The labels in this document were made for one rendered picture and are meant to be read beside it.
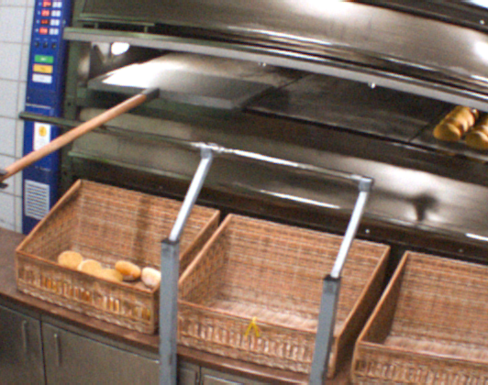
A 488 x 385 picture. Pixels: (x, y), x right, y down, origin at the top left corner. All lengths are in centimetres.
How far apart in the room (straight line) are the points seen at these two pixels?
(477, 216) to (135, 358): 117
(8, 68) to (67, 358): 117
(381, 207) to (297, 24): 63
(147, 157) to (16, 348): 85
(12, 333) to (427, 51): 170
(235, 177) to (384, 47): 70
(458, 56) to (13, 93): 172
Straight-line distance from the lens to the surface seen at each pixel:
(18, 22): 421
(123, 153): 403
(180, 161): 393
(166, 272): 337
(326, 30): 363
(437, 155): 361
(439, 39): 353
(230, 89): 406
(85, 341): 370
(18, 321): 385
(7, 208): 442
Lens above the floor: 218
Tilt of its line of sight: 19 degrees down
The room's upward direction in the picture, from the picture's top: 4 degrees clockwise
